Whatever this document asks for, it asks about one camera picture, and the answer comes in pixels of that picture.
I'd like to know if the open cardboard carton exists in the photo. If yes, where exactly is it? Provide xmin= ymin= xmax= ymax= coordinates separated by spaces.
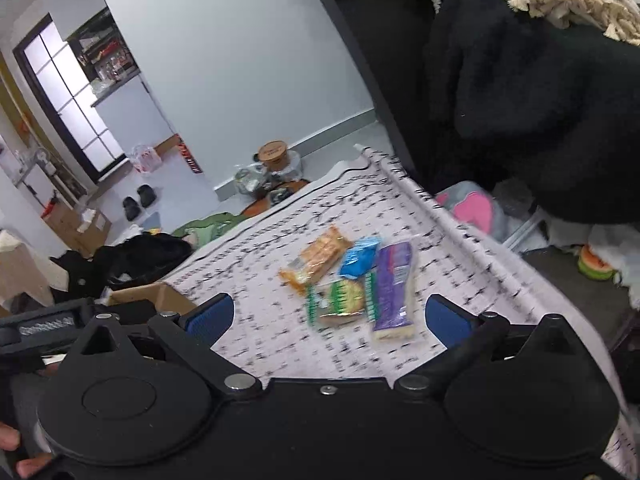
xmin=42 ymin=200 xmax=113 ymax=256

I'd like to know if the black fleece garment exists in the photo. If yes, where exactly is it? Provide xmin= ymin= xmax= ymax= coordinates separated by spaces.
xmin=422 ymin=0 xmax=640 ymax=223

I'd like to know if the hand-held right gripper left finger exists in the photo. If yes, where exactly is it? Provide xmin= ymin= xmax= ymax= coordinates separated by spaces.
xmin=60 ymin=292 xmax=263 ymax=396

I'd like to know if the clear bag with red print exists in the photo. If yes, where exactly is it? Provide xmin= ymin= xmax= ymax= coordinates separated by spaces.
xmin=131 ymin=144 xmax=163 ymax=175

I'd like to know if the black clothes pile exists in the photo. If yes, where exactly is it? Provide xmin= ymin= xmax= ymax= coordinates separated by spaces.
xmin=50 ymin=232 xmax=193 ymax=303

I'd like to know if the jar with cork lid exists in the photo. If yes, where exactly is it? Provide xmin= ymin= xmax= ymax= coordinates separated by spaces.
xmin=257 ymin=141 xmax=303 ymax=181

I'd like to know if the dark cabinet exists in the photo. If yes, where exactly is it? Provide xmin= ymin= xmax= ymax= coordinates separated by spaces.
xmin=317 ymin=0 xmax=451 ymax=191

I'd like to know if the purple snack packet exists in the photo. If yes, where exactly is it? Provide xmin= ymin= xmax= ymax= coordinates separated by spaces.
xmin=369 ymin=241 xmax=418 ymax=343

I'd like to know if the person's left hand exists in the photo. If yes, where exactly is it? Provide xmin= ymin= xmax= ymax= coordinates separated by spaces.
xmin=0 ymin=422 xmax=53 ymax=478

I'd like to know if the brown cardboard box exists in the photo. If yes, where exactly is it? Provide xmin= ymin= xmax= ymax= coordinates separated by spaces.
xmin=102 ymin=281 xmax=198 ymax=318

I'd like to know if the brown wooden tray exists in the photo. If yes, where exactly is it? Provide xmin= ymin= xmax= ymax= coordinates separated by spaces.
xmin=242 ymin=180 xmax=311 ymax=218

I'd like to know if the cluttered shelf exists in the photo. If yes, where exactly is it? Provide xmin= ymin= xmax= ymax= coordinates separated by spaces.
xmin=67 ymin=7 xmax=141 ymax=96

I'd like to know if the green yellow cracker packet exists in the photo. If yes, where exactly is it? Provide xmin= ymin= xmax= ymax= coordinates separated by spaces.
xmin=305 ymin=272 xmax=378 ymax=331

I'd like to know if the white fluffy cloth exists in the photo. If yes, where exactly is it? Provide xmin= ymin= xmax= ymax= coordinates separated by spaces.
xmin=550 ymin=220 xmax=640 ymax=311

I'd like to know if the green orange plush toy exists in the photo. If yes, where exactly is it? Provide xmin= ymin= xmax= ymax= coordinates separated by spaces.
xmin=577 ymin=245 xmax=618 ymax=281

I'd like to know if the blue snack packet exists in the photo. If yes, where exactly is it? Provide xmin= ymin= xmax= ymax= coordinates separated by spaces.
xmin=339 ymin=236 xmax=383 ymax=280

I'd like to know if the orange snack packet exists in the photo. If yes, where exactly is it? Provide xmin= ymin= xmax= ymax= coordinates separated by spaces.
xmin=278 ymin=225 xmax=353 ymax=298

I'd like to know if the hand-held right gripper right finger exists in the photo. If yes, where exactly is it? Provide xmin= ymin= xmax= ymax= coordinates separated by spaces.
xmin=394 ymin=294 xmax=593 ymax=396

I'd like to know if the dark-framed window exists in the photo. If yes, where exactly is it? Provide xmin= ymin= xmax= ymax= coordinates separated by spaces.
xmin=14 ymin=15 xmax=126 ymax=183

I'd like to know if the white desk fan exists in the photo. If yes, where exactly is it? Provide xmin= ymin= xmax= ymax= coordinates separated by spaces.
xmin=30 ymin=147 xmax=56 ymax=171

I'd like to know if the green cloth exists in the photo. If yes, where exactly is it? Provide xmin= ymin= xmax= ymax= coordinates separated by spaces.
xmin=172 ymin=212 xmax=248 ymax=248

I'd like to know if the shiny plastic bag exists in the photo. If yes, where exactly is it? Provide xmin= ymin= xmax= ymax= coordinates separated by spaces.
xmin=235 ymin=165 xmax=271 ymax=196

